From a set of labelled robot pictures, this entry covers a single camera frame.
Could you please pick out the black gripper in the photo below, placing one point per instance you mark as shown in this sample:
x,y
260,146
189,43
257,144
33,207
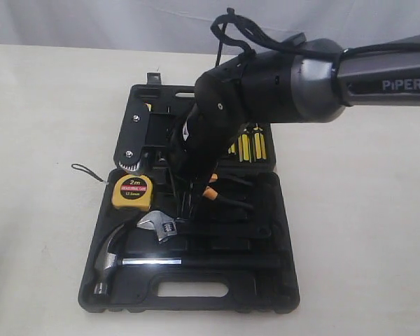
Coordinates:
x,y
195,145

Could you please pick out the orange black handled pliers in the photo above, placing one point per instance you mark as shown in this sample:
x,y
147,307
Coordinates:
x,y
216,197

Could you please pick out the yellow tape measure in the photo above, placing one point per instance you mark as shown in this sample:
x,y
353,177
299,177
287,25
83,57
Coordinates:
x,y
129,191

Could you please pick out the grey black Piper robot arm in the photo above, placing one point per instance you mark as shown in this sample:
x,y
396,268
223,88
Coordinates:
x,y
312,82

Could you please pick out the black plastic tool case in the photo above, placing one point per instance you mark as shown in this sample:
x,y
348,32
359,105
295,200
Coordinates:
x,y
233,253

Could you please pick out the small yellow black screwdriver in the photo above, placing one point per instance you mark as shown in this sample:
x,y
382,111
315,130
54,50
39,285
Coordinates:
x,y
232,150

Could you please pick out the middle yellow black screwdriver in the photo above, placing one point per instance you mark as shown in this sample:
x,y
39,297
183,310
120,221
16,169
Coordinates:
x,y
244,150

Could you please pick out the right yellow black screwdriver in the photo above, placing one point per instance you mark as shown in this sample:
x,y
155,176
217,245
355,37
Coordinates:
x,y
259,149

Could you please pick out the adjustable wrench black handle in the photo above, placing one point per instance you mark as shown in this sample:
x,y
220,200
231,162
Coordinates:
x,y
165,227

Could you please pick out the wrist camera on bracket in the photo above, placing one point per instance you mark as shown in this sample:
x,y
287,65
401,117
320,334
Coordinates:
x,y
141,135

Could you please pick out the claw hammer black handle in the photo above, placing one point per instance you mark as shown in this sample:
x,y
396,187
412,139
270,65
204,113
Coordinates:
x,y
107,262

